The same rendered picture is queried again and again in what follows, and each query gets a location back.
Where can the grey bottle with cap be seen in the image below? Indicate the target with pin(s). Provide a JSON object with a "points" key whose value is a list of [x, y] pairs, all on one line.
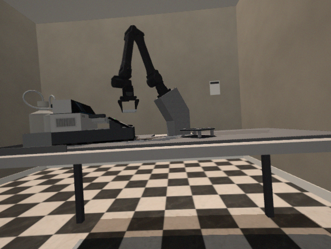
{"points": [[40, 120]]}

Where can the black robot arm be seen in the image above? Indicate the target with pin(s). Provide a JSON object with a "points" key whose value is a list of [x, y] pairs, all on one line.
{"points": [[153, 76]]}

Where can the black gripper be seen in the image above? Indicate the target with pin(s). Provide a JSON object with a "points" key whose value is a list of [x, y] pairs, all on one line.
{"points": [[126, 99]]}

